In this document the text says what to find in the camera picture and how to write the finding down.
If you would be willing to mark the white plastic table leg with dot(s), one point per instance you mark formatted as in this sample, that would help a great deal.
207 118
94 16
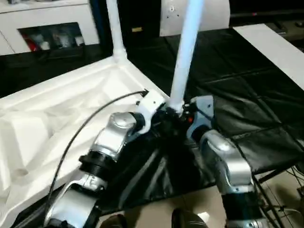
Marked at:
187 47
116 28

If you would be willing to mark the white plastic table top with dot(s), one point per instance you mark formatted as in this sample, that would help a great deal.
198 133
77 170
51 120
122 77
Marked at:
47 114

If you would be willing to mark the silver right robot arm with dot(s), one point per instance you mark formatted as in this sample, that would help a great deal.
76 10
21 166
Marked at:
228 161

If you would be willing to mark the white panel with screw holes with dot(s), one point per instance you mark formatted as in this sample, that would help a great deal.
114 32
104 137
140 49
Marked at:
213 16

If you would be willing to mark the dark right robot foot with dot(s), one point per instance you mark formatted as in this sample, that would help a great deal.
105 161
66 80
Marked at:
190 219

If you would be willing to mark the dark robot foot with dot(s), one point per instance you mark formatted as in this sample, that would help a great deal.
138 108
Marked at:
190 219
114 221

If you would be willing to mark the flat white board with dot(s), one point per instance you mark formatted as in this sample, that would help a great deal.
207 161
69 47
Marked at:
273 47

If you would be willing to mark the dark left robot foot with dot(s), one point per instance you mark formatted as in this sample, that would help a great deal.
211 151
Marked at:
114 221

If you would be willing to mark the black bar with red light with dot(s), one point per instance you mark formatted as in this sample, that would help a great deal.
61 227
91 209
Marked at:
266 15

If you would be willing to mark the white glass-door cabinet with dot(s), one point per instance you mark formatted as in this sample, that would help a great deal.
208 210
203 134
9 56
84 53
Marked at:
47 16

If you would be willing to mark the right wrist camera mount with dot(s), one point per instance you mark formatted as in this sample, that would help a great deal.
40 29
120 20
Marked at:
204 107

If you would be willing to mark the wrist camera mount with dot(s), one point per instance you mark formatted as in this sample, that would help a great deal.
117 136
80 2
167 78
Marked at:
204 107
149 104

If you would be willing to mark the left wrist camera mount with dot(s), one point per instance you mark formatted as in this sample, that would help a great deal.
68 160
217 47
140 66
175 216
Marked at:
149 104

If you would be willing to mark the black work surface frame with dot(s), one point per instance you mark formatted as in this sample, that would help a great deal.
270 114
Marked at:
280 172

